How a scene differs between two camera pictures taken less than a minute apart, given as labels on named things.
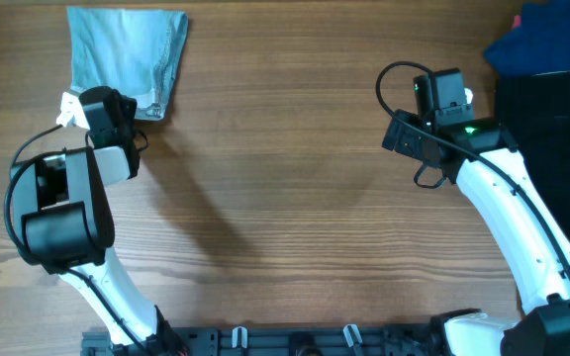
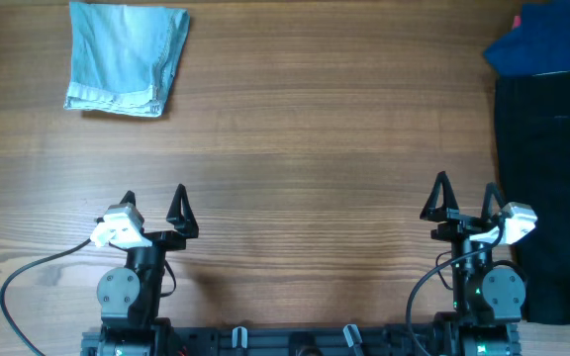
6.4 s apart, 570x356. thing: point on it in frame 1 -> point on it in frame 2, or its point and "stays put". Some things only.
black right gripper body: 401,136 -> 463,218
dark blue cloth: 554,37 stays put
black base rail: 275,340 stays put
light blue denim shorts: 138,51 stays put
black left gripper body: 125,112 -> 161,237
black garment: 554,123 stays put
